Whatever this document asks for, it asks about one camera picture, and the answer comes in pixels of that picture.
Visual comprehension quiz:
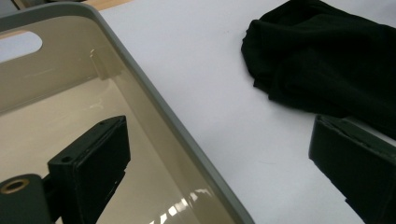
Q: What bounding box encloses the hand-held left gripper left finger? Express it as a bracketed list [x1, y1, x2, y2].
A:
[47, 115, 132, 224]

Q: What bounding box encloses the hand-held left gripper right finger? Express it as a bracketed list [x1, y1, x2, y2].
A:
[308, 114, 396, 224]

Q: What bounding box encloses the beige plastic basket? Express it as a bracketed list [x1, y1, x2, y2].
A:
[0, 1, 256, 224]

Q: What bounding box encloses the black cloth garment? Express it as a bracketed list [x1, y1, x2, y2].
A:
[240, 0, 396, 141]

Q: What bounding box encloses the white table cover sheet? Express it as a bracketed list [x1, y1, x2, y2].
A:
[0, 0, 396, 224]

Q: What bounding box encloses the wooden table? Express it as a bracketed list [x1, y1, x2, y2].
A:
[83, 0, 135, 12]

